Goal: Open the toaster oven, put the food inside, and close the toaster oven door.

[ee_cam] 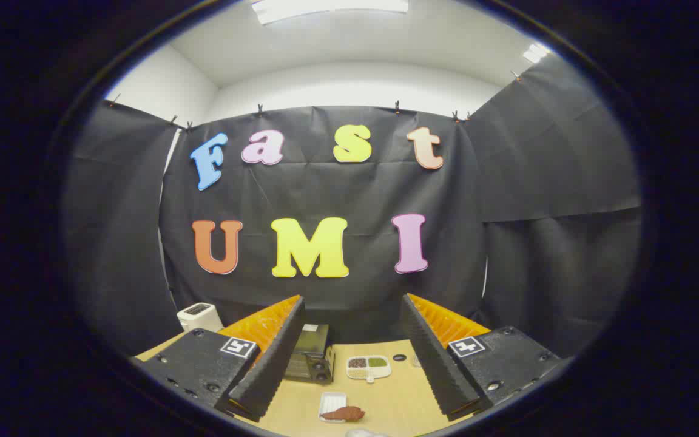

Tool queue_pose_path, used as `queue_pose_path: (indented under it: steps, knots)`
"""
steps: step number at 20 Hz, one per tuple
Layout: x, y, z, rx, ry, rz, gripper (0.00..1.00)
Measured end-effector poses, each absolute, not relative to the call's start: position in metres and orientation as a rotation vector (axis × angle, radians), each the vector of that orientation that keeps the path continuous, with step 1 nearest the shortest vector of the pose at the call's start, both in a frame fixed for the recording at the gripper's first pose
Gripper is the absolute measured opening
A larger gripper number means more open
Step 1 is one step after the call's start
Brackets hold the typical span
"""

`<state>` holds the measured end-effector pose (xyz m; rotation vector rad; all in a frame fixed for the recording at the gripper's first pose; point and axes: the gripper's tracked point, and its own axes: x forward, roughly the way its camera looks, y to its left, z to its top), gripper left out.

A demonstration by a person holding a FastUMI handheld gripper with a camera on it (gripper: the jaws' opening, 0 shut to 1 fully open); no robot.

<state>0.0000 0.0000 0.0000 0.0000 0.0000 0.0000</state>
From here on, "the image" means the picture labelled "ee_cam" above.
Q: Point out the black toaster oven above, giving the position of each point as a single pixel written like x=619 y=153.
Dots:
x=310 y=361

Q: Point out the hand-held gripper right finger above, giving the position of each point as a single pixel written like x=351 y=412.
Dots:
x=431 y=358

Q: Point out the pile of green beans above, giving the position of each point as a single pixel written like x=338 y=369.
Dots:
x=377 y=362

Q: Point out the pile of red beans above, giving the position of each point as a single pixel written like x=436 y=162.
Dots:
x=357 y=362

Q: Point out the pile of pale beans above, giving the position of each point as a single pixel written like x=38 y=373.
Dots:
x=358 y=372

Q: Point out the white bread toaster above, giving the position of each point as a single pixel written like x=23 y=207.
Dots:
x=199 y=317

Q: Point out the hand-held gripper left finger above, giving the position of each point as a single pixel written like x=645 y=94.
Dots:
x=276 y=358

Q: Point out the brown meat piece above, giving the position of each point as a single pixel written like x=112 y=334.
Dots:
x=344 y=414

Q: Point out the row of small cloth clamps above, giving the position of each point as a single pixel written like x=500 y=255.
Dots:
x=260 y=109

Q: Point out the long ceiling light panel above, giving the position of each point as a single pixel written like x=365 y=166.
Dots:
x=325 y=7

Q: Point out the small ceiling light panel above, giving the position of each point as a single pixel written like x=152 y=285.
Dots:
x=534 y=53

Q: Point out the white foam tray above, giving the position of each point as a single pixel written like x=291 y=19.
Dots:
x=332 y=400

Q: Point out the white divided dish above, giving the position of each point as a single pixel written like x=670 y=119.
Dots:
x=386 y=371

